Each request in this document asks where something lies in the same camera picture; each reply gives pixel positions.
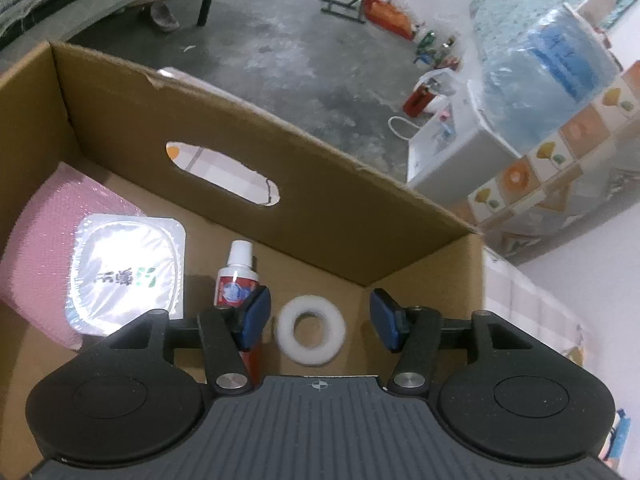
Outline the green glass bottle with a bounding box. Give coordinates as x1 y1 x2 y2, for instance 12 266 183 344
415 30 438 61

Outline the brown cardboard box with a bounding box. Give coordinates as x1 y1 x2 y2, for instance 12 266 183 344
0 41 488 480

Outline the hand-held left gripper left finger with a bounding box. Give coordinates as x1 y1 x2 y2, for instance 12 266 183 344
102 285 273 396

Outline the white cable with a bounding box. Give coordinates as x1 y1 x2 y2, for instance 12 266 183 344
389 116 418 140

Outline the red thermos bottle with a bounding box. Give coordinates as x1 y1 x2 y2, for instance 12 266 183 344
402 85 436 118

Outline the orange bag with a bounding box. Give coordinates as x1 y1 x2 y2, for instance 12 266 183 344
362 0 418 38

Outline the folded patterned mattress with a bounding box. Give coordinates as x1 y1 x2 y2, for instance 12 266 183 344
467 60 640 266

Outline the white yogurt cup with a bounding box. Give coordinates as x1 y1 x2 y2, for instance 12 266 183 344
64 213 187 338

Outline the pink bubble wrap pouch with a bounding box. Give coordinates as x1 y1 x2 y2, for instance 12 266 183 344
0 161 146 352

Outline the brown slipper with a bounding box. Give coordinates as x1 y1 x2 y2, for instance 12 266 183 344
150 0 181 31

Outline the small red-label bottle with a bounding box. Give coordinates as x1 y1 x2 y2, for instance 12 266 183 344
214 240 261 386

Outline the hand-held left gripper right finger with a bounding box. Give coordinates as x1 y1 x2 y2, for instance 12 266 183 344
369 287 526 398

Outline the white foam ring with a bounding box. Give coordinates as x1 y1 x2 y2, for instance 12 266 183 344
276 296 346 365

